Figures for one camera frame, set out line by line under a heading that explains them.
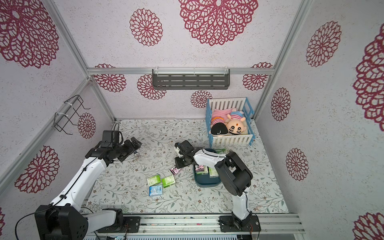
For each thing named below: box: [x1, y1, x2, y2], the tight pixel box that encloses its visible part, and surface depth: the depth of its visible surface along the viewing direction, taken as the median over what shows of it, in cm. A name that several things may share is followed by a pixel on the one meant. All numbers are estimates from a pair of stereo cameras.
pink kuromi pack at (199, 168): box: [195, 164, 205, 172], surface depth 89 cm
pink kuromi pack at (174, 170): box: [169, 165, 182, 176], surface depth 91 cm
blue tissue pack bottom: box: [148, 185, 163, 197], surface depth 85 cm
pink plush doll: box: [210, 108, 233, 136], surface depth 105 cm
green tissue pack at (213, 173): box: [208, 167, 219, 178], surface depth 91 cm
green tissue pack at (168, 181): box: [162, 175, 176, 189], surface depth 87 cm
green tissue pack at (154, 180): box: [147, 174, 162, 187], surface depth 87 cm
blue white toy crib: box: [206, 97, 256, 149], surface depth 105 cm
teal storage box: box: [193, 163, 222, 188], surface depth 89 cm
